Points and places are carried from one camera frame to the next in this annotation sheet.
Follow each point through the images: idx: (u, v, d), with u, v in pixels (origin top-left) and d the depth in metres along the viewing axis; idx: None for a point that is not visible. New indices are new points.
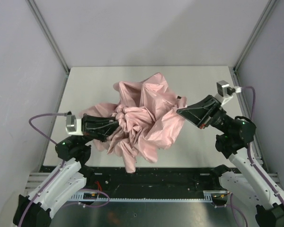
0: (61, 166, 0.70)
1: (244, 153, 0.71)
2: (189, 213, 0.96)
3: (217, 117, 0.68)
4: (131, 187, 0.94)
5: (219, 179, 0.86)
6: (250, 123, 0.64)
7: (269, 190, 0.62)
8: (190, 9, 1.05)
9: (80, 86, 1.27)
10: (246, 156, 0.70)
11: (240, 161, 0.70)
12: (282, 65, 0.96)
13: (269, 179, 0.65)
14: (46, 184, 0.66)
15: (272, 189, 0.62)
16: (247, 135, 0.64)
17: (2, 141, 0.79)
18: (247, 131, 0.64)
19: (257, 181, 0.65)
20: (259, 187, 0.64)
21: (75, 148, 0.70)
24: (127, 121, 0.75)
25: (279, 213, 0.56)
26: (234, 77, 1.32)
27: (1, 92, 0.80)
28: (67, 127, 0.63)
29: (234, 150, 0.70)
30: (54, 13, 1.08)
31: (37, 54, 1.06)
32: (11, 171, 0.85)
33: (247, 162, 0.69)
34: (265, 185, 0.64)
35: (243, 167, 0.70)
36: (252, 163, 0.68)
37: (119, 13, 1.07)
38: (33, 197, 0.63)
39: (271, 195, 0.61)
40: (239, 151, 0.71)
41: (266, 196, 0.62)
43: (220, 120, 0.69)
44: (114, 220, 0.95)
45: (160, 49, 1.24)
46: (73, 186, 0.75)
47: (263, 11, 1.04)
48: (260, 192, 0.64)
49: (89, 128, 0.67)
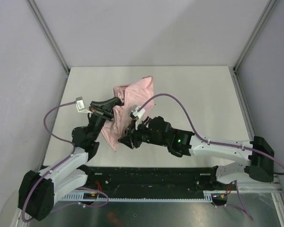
0: (72, 152, 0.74)
1: (195, 140, 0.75)
2: (189, 213, 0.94)
3: (140, 136, 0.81)
4: (131, 187, 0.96)
5: (220, 180, 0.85)
6: (154, 119, 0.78)
7: (237, 151, 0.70)
8: (190, 9, 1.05)
9: (80, 86, 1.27)
10: (199, 140, 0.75)
11: (199, 147, 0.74)
12: (282, 64, 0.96)
13: (227, 143, 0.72)
14: (57, 165, 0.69)
15: (237, 147, 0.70)
16: (159, 127, 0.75)
17: (2, 141, 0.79)
18: (156, 126, 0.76)
19: (224, 151, 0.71)
20: (231, 155, 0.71)
21: (90, 134, 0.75)
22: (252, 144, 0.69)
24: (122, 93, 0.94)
25: (261, 160, 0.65)
26: (234, 78, 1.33)
27: (1, 92, 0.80)
28: (78, 104, 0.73)
29: (188, 145, 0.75)
30: (54, 13, 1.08)
31: (36, 54, 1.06)
32: (11, 170, 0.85)
33: (204, 144, 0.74)
34: (229, 148, 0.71)
35: (203, 151, 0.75)
36: (209, 142, 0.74)
37: (119, 13, 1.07)
38: (44, 173, 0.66)
39: (241, 152, 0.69)
40: (192, 142, 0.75)
41: (239, 157, 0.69)
43: (145, 137, 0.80)
44: (114, 220, 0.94)
45: (160, 49, 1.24)
46: (76, 179, 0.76)
47: (264, 11, 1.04)
48: (232, 157, 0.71)
49: (95, 104, 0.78)
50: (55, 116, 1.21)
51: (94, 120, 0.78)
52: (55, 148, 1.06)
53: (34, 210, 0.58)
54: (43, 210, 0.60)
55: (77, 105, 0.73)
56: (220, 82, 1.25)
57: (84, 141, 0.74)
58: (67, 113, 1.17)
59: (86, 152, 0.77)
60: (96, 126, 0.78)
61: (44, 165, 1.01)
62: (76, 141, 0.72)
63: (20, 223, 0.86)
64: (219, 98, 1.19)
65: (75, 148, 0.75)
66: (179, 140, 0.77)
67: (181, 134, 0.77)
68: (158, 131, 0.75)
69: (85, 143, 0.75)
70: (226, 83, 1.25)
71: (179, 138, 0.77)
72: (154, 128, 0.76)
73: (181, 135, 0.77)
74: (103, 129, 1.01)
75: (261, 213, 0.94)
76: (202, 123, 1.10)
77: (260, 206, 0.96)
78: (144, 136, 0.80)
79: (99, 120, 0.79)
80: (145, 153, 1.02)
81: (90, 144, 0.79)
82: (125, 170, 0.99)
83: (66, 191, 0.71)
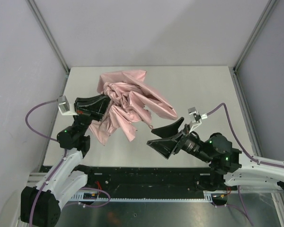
0: (65, 155, 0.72)
1: (244, 159, 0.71)
2: (189, 213, 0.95)
3: (188, 144, 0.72)
4: (131, 187, 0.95)
5: (226, 182, 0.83)
6: (214, 135, 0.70)
7: None
8: (190, 9, 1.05)
9: (80, 85, 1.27)
10: (249, 159, 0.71)
11: (249, 167, 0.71)
12: (282, 64, 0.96)
13: (276, 163, 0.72)
14: (52, 174, 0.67)
15: None
16: (226, 149, 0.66)
17: (2, 141, 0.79)
18: (222, 146, 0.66)
19: (275, 172, 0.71)
20: (279, 176, 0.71)
21: (76, 135, 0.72)
22: None
24: (115, 90, 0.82)
25: None
26: (234, 77, 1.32)
27: (1, 92, 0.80)
28: (60, 105, 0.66)
29: (238, 164, 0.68)
30: (54, 13, 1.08)
31: (36, 54, 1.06)
32: (11, 171, 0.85)
33: (255, 164, 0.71)
34: (280, 170, 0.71)
35: (253, 170, 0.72)
36: (260, 162, 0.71)
37: (119, 12, 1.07)
38: (41, 186, 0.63)
39: None
40: (241, 161, 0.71)
41: None
43: (191, 146, 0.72)
44: (113, 220, 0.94)
45: (160, 49, 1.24)
46: (76, 181, 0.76)
47: (263, 11, 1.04)
48: (279, 178, 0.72)
49: (80, 106, 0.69)
50: (55, 116, 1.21)
51: (79, 121, 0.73)
52: (55, 148, 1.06)
53: (42, 221, 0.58)
54: (52, 219, 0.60)
55: (61, 108, 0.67)
56: (219, 82, 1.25)
57: (73, 143, 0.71)
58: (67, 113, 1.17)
59: (80, 150, 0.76)
60: (81, 125, 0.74)
61: (44, 165, 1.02)
62: (64, 145, 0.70)
63: (20, 223, 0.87)
64: (219, 97, 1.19)
65: (66, 151, 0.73)
66: (226, 158, 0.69)
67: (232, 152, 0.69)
68: (225, 151, 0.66)
69: (75, 144, 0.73)
70: (226, 83, 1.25)
71: (226, 157, 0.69)
72: (220, 148, 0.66)
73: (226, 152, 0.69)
74: (91, 126, 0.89)
75: (261, 213, 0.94)
76: (202, 123, 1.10)
77: (260, 206, 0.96)
78: (191, 145, 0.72)
79: (85, 119, 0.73)
80: (145, 153, 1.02)
81: (80, 142, 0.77)
82: (125, 170, 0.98)
83: (70, 195, 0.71)
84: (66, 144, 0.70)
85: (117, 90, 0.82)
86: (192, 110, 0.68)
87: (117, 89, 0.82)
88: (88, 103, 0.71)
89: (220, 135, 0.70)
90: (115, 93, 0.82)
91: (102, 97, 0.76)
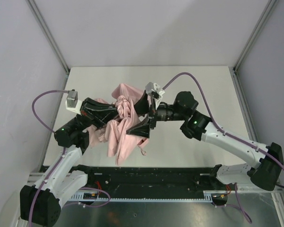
0: (63, 153, 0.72)
1: (211, 127, 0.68)
2: (189, 213, 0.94)
3: (160, 115, 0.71)
4: (131, 187, 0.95)
5: (219, 178, 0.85)
6: (183, 92, 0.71)
7: (250, 149, 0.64)
8: (190, 9, 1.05)
9: (80, 85, 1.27)
10: (216, 128, 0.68)
11: (212, 135, 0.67)
12: (283, 63, 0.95)
13: (244, 139, 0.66)
14: (51, 172, 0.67)
15: (252, 146, 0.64)
16: (186, 102, 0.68)
17: (2, 141, 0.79)
18: (183, 100, 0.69)
19: (238, 145, 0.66)
20: (240, 152, 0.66)
21: (74, 133, 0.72)
22: (268, 148, 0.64)
24: (125, 108, 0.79)
25: (269, 168, 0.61)
26: (234, 78, 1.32)
27: (1, 92, 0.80)
28: (68, 100, 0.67)
29: (202, 129, 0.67)
30: (53, 13, 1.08)
31: (36, 54, 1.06)
32: (10, 170, 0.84)
33: (220, 133, 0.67)
34: (244, 145, 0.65)
35: (217, 141, 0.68)
36: (225, 133, 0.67)
37: (119, 12, 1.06)
38: (40, 185, 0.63)
39: (254, 153, 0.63)
40: (208, 128, 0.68)
41: (251, 156, 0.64)
43: (164, 114, 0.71)
44: (114, 220, 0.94)
45: (160, 50, 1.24)
46: (76, 180, 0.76)
47: (264, 10, 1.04)
48: (242, 154, 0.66)
49: (87, 108, 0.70)
50: (55, 116, 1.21)
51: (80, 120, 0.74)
52: (56, 148, 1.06)
53: (42, 219, 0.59)
54: (52, 217, 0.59)
55: (67, 102, 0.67)
56: (206, 88, 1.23)
57: (72, 141, 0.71)
58: (67, 114, 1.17)
59: (78, 147, 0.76)
60: (81, 124, 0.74)
61: (44, 165, 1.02)
62: (61, 143, 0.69)
63: (20, 223, 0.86)
64: (219, 98, 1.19)
65: (64, 149, 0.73)
66: (195, 121, 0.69)
67: (199, 116, 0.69)
68: (185, 105, 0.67)
69: (74, 141, 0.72)
70: (226, 83, 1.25)
71: (195, 120, 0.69)
72: (181, 100, 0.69)
73: (198, 117, 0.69)
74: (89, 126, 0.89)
75: (261, 213, 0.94)
76: None
77: (260, 207, 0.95)
78: (164, 113, 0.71)
79: (86, 121, 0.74)
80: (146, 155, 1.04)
81: (79, 139, 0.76)
82: (125, 170, 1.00)
83: (70, 194, 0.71)
84: (64, 142, 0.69)
85: (127, 109, 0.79)
86: (149, 89, 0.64)
87: (127, 108, 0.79)
88: (95, 107, 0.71)
89: (189, 93, 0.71)
90: (123, 110, 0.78)
91: (111, 108, 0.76)
